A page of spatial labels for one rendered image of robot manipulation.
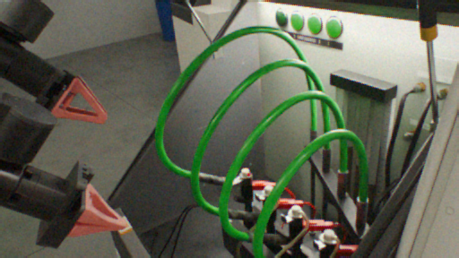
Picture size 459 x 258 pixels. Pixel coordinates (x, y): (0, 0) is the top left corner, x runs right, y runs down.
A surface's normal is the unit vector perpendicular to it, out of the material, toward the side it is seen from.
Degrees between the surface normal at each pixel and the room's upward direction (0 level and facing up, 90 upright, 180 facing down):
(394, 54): 90
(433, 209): 76
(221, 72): 90
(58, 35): 90
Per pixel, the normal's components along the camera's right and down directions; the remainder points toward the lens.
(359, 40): -0.83, 0.32
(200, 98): 0.55, 0.34
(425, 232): -0.83, 0.10
